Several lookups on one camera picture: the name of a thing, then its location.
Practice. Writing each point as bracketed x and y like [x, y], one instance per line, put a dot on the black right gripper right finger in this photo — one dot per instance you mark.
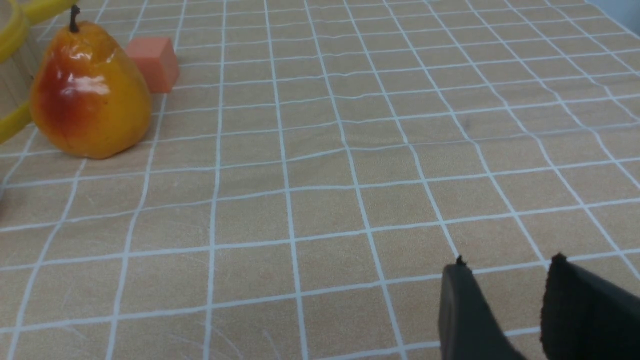
[586, 317]

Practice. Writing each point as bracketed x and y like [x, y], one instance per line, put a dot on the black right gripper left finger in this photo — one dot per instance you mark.
[467, 327]

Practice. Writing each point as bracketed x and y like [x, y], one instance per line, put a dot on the bamboo steamer tray yellow rim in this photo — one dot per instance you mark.
[20, 58]

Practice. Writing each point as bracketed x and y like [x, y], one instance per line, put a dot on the checked tan tablecloth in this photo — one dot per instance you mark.
[313, 170]

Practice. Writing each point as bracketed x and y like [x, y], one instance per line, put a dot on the orange foam cube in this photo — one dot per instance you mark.
[156, 59]

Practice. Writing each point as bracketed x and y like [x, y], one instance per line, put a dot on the orange toy pear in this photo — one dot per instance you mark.
[88, 98]

